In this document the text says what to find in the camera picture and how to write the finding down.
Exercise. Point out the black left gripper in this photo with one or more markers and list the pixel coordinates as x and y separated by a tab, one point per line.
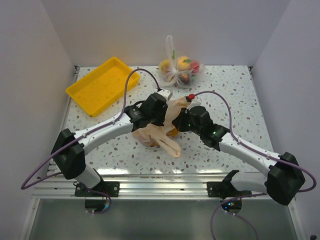
160	122

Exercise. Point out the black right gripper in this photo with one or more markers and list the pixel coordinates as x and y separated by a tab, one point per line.
179	121

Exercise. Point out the orange banana print plastic bag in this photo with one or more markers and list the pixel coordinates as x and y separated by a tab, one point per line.
162	136

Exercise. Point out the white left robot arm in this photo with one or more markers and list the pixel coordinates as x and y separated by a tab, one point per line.
71	148

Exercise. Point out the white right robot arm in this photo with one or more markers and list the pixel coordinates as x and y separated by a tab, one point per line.
277	175

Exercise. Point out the clear plastic bag of fruit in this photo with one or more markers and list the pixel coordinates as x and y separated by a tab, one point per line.
180	71

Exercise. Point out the yellow plastic tray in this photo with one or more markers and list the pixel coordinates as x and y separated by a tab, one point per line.
100	88

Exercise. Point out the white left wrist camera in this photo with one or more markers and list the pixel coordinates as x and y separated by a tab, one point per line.
167	94

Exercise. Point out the aluminium mounting rail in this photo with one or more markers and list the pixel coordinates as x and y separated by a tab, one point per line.
138	186

